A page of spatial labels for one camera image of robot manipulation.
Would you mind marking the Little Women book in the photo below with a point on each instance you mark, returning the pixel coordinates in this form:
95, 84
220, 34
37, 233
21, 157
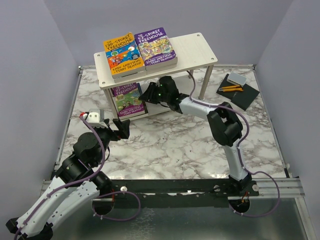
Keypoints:
131, 76

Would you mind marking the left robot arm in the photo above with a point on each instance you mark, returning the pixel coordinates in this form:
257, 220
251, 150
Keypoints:
78, 180

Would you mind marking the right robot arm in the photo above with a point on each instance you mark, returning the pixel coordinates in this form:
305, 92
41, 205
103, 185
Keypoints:
225, 126

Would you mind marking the white two-tier shelf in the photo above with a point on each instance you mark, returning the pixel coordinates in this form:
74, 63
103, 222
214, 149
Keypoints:
193, 52

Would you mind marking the purple green treehouse book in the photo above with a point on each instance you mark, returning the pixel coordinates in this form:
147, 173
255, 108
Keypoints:
127, 96

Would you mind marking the purple 52-Storey Treehouse book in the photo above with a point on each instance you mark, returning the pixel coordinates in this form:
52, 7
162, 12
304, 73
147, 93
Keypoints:
155, 44

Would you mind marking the yellow 130-Storey Treehouse book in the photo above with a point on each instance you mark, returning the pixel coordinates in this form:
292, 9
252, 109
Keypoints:
123, 56

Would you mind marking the grey white box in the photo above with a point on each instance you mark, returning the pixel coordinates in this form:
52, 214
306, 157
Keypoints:
236, 79

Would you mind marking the large black mat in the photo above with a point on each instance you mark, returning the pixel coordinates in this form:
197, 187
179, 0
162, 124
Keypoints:
230, 95

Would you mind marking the Animal Farm book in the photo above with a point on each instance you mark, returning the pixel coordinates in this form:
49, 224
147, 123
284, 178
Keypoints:
131, 112

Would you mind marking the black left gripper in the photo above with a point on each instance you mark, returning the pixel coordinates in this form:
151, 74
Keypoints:
123, 131

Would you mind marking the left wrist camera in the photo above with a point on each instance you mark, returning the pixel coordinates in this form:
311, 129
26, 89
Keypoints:
95, 118

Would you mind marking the blue treehouse book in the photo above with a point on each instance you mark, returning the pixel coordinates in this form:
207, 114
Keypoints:
157, 65

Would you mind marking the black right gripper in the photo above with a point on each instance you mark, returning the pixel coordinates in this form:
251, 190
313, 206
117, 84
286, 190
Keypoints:
148, 96

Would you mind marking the small black mat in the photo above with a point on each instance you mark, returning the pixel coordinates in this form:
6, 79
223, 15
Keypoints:
244, 99

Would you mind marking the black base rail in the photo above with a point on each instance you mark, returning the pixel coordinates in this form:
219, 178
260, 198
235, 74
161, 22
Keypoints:
187, 193

